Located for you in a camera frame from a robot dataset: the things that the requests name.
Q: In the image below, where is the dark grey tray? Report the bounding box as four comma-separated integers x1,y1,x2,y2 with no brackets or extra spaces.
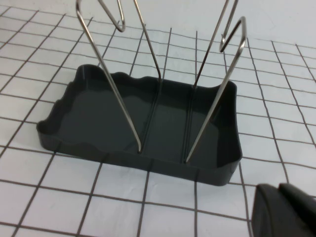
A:
36,0,247,190

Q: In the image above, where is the white black-grid tablecloth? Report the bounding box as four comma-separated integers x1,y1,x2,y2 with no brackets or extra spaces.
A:
0,0,316,237

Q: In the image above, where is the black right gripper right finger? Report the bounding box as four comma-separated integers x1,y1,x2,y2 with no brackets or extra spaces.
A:
279,182,316,237

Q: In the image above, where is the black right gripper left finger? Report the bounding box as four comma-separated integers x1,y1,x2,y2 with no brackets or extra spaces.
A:
251,183,295,237

